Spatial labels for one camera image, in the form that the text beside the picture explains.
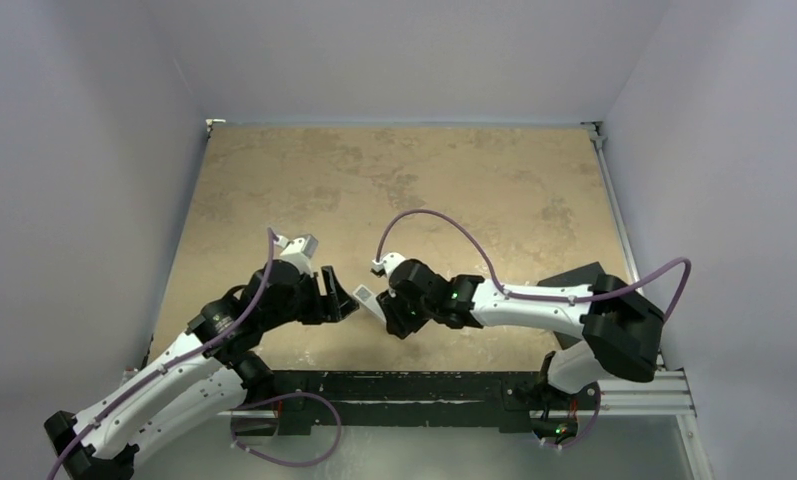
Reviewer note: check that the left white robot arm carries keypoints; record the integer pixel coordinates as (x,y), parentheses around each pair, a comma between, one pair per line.
(210,367)

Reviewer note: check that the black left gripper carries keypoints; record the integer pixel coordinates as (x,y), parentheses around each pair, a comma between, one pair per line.
(322,309)

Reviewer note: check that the aluminium frame rail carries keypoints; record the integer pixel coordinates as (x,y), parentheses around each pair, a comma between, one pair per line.
(626,245)

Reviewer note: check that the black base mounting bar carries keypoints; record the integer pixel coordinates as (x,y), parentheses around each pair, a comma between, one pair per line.
(504,401)

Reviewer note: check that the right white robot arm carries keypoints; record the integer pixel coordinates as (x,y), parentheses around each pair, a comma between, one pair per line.
(479,302)

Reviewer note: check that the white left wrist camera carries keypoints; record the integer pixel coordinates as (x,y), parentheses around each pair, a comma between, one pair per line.
(299,252)

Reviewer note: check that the white air conditioner remote control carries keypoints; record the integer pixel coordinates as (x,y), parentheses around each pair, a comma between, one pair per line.
(368,300)

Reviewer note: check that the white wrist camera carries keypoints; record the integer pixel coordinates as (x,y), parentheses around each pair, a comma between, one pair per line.
(384,266)
(299,252)

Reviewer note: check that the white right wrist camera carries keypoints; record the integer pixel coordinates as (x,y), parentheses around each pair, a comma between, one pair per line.
(384,266)

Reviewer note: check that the black foam pad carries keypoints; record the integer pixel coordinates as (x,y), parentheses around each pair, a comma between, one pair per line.
(585,274)

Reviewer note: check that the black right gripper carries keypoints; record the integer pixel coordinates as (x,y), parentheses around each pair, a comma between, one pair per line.
(390,318)

